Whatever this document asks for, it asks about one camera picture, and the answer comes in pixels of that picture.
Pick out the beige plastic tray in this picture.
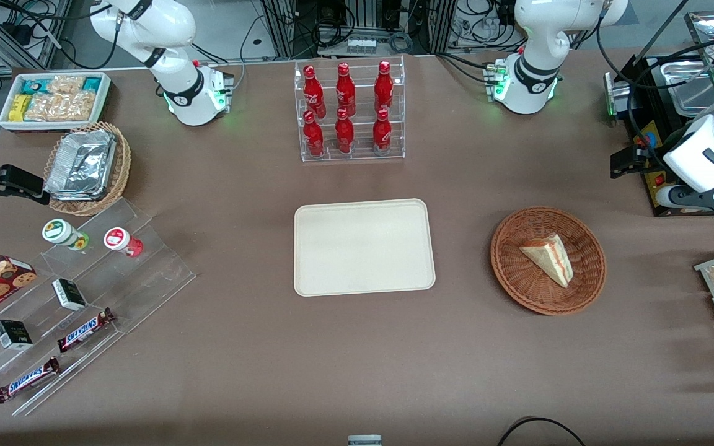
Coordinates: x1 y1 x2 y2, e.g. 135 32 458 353
294 198 436 297

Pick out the green lid cup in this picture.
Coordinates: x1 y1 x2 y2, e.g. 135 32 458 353
42 219 90 251

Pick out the black food warmer machine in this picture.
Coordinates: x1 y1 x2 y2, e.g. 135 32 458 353
604 9 714 217

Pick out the light wicker basket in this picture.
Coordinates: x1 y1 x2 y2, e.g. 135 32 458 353
43 121 132 217

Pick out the red cola bottle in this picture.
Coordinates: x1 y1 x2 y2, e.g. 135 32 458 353
335 107 355 154
302 110 325 158
303 65 327 120
372 108 392 155
374 60 394 115
335 62 356 117

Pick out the red lid cup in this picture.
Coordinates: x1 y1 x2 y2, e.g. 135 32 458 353
104 227 144 258

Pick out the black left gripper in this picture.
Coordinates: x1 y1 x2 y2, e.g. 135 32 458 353
610 146 668 181

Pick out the brown wicker basket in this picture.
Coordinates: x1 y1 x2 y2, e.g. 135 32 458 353
490 206 607 316

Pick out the clear acrylic stepped display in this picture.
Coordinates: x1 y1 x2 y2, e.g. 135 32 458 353
0 197 197 417

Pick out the yellow snack packet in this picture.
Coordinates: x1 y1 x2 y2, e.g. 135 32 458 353
9 94 32 123

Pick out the black looped cable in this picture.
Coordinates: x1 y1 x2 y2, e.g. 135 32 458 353
497 416 587 446

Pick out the clear acrylic bottle rack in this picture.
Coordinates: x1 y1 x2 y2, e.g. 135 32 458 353
294 56 406 163

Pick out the small black box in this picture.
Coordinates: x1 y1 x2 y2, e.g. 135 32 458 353
52 278 87 312
0 320 34 351

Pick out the triangular sandwich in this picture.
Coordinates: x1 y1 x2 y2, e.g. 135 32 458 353
519 234 575 289

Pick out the white plastic bin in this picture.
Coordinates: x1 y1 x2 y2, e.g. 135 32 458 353
0 72 112 133

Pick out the clear cracker bag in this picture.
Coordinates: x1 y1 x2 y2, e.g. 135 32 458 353
24 93 66 122
59 90 97 121
47 75 86 95

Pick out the steel warmer pan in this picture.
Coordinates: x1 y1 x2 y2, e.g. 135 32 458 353
667 62 714 116

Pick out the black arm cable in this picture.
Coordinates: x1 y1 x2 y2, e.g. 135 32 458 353
596 0 714 180

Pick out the snickers bar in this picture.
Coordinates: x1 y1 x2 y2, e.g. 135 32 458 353
57 308 116 354
0 357 61 404

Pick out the aluminium foil tray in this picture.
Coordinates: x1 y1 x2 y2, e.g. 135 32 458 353
45 130 117 201

